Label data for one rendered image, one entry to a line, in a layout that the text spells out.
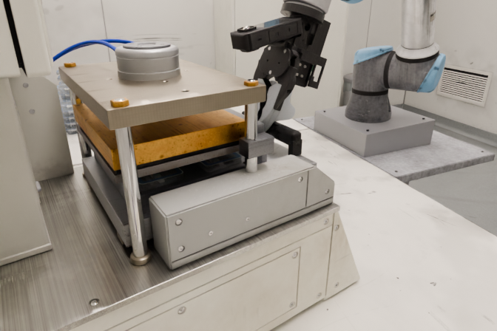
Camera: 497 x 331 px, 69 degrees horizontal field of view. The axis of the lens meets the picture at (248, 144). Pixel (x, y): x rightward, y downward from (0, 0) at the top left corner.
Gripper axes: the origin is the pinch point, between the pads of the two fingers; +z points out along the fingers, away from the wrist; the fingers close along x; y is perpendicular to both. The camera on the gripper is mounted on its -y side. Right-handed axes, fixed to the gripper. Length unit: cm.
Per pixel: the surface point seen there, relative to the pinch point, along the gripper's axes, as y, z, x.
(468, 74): 315, -67, 113
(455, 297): 27.3, 17.1, -28.1
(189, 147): -17.5, 2.5, -10.1
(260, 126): -9.1, -1.8, -11.4
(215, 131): -14.6, 0.1, -10.1
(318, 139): 57, 6, 36
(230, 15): 100, -45, 185
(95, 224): -23.6, 16.5, -2.3
